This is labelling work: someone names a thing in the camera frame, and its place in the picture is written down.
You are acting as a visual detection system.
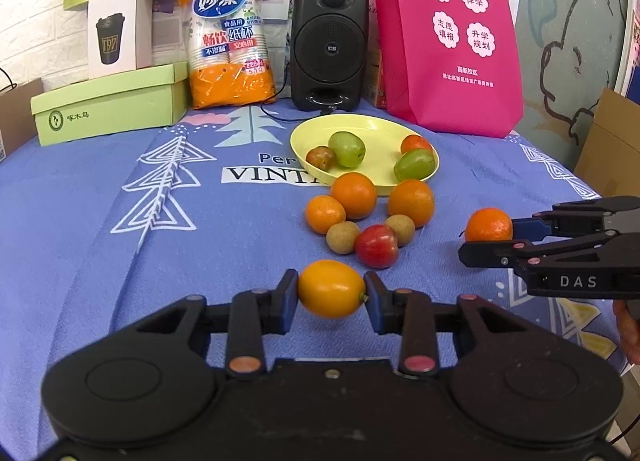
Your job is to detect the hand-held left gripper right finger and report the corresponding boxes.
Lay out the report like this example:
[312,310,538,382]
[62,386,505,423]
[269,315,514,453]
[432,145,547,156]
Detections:
[362,271,537,378]

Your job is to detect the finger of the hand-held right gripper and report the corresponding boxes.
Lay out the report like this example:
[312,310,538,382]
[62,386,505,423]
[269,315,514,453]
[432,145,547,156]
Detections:
[511,196,640,242]
[458,230,640,278]

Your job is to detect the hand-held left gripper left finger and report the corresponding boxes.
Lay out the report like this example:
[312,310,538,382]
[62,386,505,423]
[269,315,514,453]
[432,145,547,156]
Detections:
[134,268,301,380]

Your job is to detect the small tangerine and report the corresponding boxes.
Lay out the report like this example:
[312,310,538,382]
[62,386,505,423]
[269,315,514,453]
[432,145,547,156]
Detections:
[465,208,514,242]

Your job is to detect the yellow-orange oval citrus fruit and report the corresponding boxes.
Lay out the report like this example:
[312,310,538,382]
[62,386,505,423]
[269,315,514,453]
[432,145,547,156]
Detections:
[297,259,369,320]

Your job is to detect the yellow plate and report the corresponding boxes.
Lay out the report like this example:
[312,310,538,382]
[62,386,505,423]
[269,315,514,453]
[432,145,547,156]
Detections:
[290,114,441,197]

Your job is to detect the person's right hand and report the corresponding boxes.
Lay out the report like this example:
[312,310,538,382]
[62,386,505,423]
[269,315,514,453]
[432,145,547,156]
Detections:
[613,298,640,367]

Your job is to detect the brown longan fruit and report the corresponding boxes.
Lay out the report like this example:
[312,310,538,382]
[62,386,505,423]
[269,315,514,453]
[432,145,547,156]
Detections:
[385,214,417,248]
[326,221,362,255]

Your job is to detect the small orange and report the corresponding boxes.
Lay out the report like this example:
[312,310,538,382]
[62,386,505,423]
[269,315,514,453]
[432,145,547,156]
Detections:
[305,195,347,235]

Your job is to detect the brown cardboard box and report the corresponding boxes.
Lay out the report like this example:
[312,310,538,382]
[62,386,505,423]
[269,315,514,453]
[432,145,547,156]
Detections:
[0,78,46,157]
[574,87,640,199]

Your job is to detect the large orange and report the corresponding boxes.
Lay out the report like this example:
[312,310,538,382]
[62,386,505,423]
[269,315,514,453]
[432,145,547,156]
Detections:
[330,172,378,221]
[387,179,435,229]

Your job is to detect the green plum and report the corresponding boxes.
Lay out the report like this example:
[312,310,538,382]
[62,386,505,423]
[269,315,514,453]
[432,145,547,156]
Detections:
[393,149,435,183]
[328,131,366,168]

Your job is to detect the small red-orange fruit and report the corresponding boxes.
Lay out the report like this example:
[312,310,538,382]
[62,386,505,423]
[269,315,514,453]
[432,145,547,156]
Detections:
[400,134,433,156]

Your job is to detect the small red-green plum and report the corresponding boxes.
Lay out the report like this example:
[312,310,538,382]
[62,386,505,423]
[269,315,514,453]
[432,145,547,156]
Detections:
[305,145,337,173]

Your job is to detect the blue printed tablecloth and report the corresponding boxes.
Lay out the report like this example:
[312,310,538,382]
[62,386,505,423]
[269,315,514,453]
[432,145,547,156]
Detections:
[0,100,632,461]

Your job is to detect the small colourful carton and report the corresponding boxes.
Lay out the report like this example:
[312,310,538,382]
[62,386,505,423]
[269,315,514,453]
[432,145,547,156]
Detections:
[364,47,389,109]

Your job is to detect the pink shopping bag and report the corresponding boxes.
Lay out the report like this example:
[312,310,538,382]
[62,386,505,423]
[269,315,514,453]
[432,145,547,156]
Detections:
[366,0,524,139]

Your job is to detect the black speaker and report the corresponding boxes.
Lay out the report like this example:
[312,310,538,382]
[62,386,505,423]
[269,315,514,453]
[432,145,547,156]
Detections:
[290,0,370,112]

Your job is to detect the green shoebox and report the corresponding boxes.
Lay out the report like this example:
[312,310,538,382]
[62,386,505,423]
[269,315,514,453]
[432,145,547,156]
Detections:
[30,62,190,147]

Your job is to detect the orange paper cup package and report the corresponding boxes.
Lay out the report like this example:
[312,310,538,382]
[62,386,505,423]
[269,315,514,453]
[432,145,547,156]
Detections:
[178,0,277,110]

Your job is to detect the white box with cup picture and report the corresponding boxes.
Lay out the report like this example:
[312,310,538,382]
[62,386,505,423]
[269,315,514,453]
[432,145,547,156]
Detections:
[87,0,154,80]

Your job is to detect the black speaker cable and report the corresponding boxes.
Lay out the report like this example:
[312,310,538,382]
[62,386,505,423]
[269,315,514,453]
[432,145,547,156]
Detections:
[260,76,341,125]

